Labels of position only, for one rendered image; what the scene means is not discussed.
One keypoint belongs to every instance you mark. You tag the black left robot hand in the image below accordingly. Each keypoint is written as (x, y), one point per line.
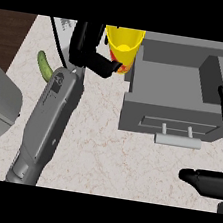
(88, 54)

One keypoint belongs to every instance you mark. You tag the green cucumber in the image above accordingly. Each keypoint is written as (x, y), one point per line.
(44, 66)

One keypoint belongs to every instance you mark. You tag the grey open drawer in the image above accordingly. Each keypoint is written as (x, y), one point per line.
(170, 82)

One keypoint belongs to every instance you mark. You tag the grey cabinet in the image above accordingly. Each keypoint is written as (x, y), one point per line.
(193, 48)

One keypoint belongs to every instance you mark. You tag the yellow cup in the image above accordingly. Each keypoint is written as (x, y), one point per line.
(123, 49)

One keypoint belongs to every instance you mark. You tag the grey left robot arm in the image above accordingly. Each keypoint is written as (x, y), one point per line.
(46, 120)

